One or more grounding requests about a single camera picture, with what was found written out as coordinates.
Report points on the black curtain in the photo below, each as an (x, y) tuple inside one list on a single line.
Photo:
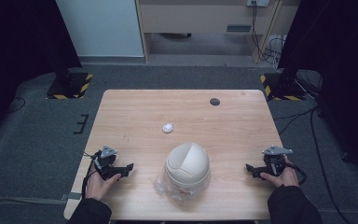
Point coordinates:
[(15, 46), (345, 62)]

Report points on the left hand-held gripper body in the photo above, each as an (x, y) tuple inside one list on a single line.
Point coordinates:
[(105, 158)]

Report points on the white cabinet panel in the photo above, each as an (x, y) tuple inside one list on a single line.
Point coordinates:
[(102, 28)]

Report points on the crumpled white paper ball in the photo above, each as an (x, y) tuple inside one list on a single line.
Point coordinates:
[(167, 128)]

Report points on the black yellow-striped stand base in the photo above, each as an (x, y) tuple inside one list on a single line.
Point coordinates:
[(281, 88), (71, 85)]

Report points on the dark round table grommet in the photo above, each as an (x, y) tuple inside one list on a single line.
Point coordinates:
[(214, 101)]

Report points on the person's right hand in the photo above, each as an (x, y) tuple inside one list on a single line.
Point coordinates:
[(282, 179)]

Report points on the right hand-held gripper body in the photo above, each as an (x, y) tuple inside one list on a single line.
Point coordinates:
[(276, 160)]

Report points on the person's left hand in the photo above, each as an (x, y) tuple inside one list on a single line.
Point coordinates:
[(99, 186)]

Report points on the cream dome-lid trash can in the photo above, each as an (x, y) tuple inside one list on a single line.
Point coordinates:
[(188, 165)]

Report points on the grey power strip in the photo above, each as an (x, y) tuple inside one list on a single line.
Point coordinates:
[(258, 2)]

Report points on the clear plastic bin liner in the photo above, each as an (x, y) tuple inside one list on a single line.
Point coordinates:
[(164, 189)]

